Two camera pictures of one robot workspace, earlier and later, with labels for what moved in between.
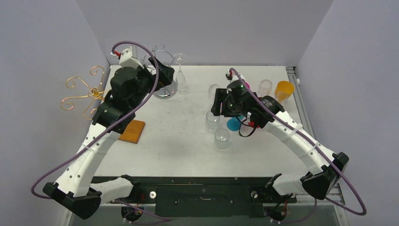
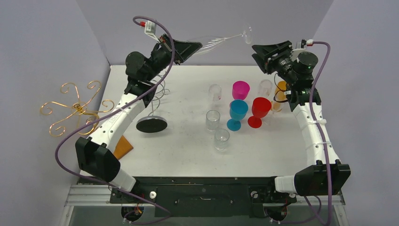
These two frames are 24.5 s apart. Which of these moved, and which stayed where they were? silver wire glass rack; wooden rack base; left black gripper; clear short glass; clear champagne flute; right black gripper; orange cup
Moved: right black gripper; wooden rack base; clear champagne flute; left black gripper; silver wire glass rack
Stayed: orange cup; clear short glass
